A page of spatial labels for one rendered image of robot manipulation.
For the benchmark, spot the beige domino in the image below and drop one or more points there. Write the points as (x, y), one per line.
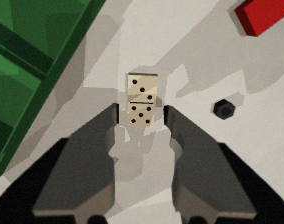
(142, 90)

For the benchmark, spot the green rack of labelled bins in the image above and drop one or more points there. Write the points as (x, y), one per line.
(39, 37)

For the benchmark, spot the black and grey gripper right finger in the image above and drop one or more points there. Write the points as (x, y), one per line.
(212, 181)

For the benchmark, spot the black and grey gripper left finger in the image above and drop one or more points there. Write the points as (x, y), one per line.
(70, 182)

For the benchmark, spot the red and white eraser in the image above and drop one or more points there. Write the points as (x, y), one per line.
(256, 16)

